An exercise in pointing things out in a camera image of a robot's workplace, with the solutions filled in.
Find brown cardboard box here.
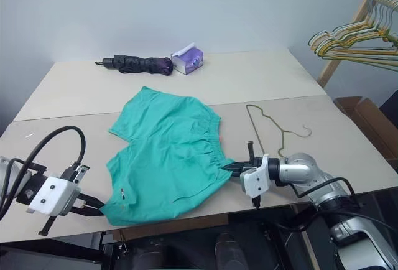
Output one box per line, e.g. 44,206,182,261
333,95,398,175

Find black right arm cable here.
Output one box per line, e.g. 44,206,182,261
275,176,398,237

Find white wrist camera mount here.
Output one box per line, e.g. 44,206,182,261
239,154,270,198
25,174,83,217

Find black table frame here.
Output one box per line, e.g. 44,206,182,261
0,231,127,266

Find green shorts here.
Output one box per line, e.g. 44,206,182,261
99,85,234,226

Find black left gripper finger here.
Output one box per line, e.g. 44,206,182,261
71,207,106,218
79,192,109,208

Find black bin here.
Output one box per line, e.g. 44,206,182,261
378,88,398,118

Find black folded umbrella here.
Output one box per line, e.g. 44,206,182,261
95,54,174,77

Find purple tissue box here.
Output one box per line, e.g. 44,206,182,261
170,42,205,75

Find dark grey rounded shape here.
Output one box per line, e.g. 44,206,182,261
129,235,175,270

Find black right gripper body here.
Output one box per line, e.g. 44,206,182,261
243,141,264,174

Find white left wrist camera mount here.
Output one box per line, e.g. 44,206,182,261
25,174,83,217

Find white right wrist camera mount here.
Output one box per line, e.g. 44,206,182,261
239,154,270,198

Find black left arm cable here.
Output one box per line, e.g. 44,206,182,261
0,126,87,221

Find bunch of hangers on rack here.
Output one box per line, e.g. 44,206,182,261
307,0,398,65

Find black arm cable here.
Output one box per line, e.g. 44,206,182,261
0,126,87,221
275,176,398,237

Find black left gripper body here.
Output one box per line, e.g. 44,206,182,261
37,162,91,236

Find olive wire hanger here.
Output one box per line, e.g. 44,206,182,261
245,104,313,159

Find wooden clothes rack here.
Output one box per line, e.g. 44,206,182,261
316,0,398,89

